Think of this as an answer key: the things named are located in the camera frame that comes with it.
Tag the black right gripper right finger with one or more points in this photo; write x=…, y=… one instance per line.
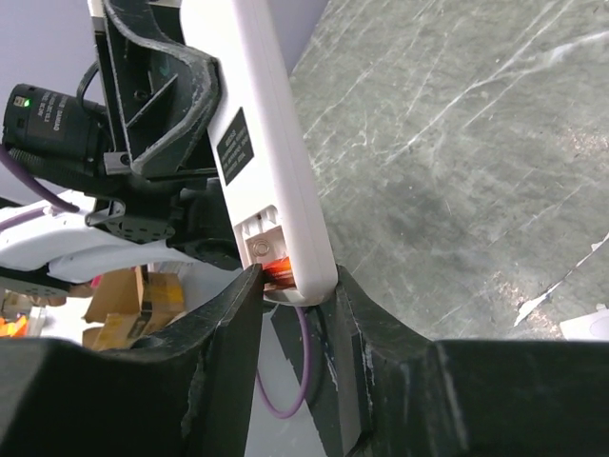
x=397, y=393

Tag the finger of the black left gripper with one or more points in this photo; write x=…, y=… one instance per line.
x=167, y=92

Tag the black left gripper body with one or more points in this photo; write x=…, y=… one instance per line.
x=133, y=190

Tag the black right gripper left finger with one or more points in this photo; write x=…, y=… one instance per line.
x=185, y=390

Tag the white red remote control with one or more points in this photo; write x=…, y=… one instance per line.
x=257, y=141

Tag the red orange battery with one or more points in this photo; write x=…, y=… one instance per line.
x=278, y=274

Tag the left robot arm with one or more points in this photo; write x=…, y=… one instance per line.
x=60, y=145

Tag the white battery cover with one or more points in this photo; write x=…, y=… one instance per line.
x=590, y=327

